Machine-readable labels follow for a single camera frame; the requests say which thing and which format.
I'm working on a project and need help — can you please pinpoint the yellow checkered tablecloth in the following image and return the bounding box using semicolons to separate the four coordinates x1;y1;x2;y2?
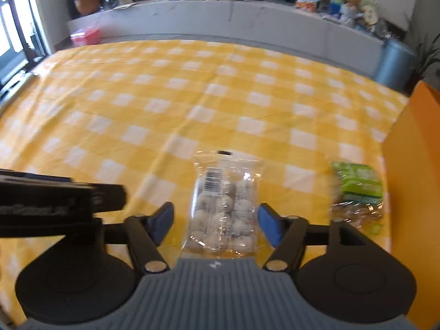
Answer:
1;40;406;329

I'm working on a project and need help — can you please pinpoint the brown teddy bear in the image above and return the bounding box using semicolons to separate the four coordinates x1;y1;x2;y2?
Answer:
339;0;362;28

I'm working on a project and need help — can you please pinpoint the bronze round vase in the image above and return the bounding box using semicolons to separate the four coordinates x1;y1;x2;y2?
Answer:
74;0;101;16

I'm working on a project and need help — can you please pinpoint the potted plant by bin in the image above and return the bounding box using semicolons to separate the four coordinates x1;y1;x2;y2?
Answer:
404;13;439;96

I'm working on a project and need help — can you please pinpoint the grey blue trash bin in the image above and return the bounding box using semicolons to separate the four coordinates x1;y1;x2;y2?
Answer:
374;38;416;92

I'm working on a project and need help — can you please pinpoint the clear popcorn ball bag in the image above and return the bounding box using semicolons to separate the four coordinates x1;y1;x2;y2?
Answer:
182;150;264;259

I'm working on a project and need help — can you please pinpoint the orange cardboard box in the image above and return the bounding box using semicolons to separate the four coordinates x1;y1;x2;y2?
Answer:
383;82;440;329

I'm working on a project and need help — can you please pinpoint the pink storage box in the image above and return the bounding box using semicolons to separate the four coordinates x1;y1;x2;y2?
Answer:
70;27;101;47

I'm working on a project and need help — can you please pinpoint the white marble tv console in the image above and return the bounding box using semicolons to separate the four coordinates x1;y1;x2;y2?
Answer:
67;0;383;78

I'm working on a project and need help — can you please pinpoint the green pea snack packet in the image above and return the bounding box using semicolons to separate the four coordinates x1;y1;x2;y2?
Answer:
330;160;384;236

